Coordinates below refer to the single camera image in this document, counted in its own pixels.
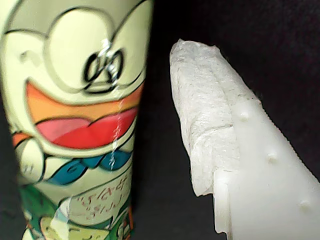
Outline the cartoon printed snack bar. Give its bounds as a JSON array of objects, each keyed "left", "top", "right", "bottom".
[{"left": 0, "top": 0, "right": 155, "bottom": 240}]

